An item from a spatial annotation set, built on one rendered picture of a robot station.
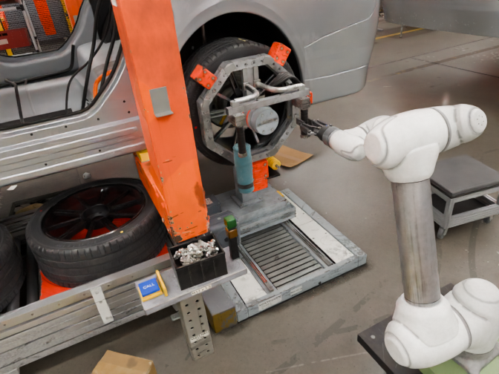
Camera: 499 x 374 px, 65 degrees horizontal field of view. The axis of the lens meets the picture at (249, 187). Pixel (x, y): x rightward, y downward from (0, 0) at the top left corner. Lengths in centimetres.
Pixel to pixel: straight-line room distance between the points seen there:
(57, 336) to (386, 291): 158
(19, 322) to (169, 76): 116
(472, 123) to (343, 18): 137
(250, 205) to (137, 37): 134
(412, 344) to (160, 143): 104
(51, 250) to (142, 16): 110
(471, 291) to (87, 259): 150
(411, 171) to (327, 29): 139
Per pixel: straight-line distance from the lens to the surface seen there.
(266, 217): 241
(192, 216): 165
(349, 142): 162
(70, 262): 193
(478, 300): 138
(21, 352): 202
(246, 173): 196
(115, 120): 199
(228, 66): 189
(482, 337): 143
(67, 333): 198
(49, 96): 273
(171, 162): 151
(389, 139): 105
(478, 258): 253
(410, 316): 127
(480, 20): 397
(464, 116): 116
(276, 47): 202
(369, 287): 220
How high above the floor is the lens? 156
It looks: 31 degrees down
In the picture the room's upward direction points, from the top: 5 degrees counter-clockwise
